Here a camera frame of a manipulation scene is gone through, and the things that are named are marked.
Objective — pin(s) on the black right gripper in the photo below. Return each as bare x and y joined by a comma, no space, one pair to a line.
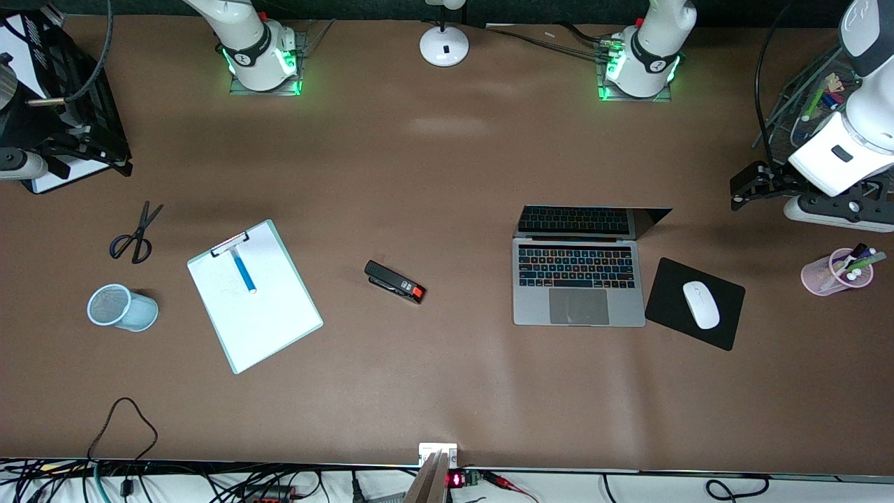
19,130

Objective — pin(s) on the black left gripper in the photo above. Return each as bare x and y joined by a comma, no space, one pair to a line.
777,177

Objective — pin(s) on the silver laptop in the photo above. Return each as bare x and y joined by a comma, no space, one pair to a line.
578,279

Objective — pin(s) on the blue marker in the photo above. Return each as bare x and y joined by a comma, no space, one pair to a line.
244,272

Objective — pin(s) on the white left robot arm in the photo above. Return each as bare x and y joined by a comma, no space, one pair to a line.
653,42

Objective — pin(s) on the green marker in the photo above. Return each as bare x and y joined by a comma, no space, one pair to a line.
814,103

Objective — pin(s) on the white paper stack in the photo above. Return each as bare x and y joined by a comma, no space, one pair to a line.
70,178
17,63

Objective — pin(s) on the black stacked file tray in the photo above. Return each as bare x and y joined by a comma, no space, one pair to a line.
70,49

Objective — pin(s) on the pink mesh pen cup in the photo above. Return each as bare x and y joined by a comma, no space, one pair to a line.
817,278

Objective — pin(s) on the black scissors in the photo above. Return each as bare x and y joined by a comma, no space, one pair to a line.
142,230

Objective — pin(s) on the white computer mouse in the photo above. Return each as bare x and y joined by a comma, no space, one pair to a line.
700,305

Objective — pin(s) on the small blue stationery item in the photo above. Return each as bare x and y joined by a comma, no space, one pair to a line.
830,101

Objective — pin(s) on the black mouse pad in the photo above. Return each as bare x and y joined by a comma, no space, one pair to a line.
667,300

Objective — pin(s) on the green pen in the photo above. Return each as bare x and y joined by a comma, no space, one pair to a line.
869,261

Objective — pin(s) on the pink yellow stationery item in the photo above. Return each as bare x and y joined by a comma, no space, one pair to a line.
836,82

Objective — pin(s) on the green clipboard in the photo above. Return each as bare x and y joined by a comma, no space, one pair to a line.
225,246

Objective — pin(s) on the light blue mesh cup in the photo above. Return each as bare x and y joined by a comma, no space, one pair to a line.
136,313

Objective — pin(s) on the white paper sheet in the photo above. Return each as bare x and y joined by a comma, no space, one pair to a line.
258,314

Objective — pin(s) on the black red stapler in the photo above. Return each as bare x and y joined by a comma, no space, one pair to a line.
391,279

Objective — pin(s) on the white round-base stand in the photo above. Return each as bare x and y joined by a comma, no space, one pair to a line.
444,47

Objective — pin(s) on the red LED circuit board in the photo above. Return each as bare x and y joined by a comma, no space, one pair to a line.
455,479

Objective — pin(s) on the black orange power strip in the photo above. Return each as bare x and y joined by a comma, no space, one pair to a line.
269,494

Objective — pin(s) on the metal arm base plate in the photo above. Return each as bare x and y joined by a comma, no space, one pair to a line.
607,96
241,89

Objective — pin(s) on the white mount plate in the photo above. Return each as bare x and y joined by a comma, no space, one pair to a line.
429,450

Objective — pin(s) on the grey metal post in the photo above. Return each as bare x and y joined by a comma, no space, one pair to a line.
427,485

